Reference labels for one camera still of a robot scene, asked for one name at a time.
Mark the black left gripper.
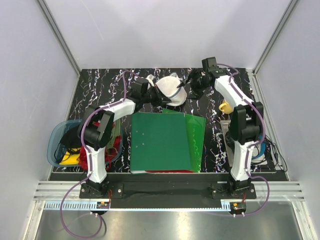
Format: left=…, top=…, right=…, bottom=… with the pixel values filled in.
left=141, top=84, right=171, bottom=108

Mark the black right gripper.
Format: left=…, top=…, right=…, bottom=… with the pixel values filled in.
left=177, top=69, right=210, bottom=101

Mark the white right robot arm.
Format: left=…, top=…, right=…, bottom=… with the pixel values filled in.
left=180, top=57, right=266, bottom=199

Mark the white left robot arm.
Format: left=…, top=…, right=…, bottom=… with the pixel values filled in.
left=77, top=74, right=163, bottom=198

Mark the olive green garment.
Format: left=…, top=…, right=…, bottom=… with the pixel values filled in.
left=106, top=119, right=121, bottom=149

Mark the yellow tape roll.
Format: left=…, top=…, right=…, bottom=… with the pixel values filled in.
left=218, top=99, right=233, bottom=114

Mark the light green plastic folder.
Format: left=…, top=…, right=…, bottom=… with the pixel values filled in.
left=155, top=114, right=206, bottom=173

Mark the red garment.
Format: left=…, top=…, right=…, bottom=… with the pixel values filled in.
left=78, top=124, right=123, bottom=171

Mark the red folder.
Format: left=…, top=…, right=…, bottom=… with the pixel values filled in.
left=143, top=169, right=194, bottom=174

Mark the black garment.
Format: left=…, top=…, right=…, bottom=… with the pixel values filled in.
left=60, top=126, right=82, bottom=155

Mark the blue plastic basket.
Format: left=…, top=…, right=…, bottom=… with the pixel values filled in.
left=46, top=118, right=124, bottom=172

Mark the yellow garment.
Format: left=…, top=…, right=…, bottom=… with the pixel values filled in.
left=59, top=148, right=81, bottom=166

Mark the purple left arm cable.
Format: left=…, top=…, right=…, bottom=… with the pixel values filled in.
left=59, top=70, right=141, bottom=238

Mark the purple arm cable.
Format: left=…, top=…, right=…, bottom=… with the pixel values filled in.
left=207, top=63, right=271, bottom=217
left=59, top=70, right=141, bottom=238

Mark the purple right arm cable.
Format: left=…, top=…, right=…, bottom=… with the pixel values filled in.
left=207, top=63, right=271, bottom=217

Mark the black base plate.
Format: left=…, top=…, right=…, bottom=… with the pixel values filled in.
left=79, top=173, right=257, bottom=200

